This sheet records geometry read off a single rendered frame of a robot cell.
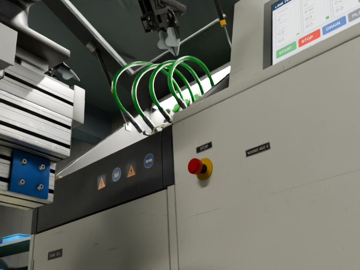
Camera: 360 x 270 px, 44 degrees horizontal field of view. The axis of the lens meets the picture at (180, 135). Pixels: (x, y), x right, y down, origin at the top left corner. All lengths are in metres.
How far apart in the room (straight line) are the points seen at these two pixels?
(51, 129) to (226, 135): 0.38
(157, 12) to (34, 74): 0.55
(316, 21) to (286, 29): 0.10
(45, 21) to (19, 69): 2.78
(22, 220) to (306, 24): 4.90
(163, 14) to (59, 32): 2.46
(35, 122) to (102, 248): 0.47
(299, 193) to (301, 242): 0.09
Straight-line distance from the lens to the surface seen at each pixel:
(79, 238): 1.36
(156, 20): 1.39
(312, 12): 1.37
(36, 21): 3.74
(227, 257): 0.94
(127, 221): 1.19
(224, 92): 1.04
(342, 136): 0.85
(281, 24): 1.43
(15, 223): 5.91
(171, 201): 1.08
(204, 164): 1.02
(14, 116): 0.91
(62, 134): 0.97
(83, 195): 1.38
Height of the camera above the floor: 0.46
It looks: 24 degrees up
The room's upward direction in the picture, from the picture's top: 3 degrees counter-clockwise
